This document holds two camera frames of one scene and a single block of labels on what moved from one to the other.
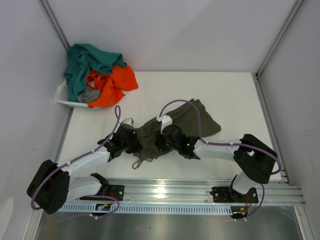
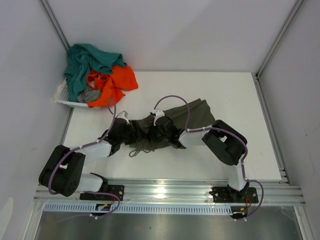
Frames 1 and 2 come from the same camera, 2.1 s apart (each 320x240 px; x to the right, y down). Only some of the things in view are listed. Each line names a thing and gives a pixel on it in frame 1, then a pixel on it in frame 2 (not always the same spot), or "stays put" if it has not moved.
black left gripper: (137, 146) → (133, 136)
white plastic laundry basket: (62, 96) stays put
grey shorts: (88, 95) stays put
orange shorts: (122, 77) stays put
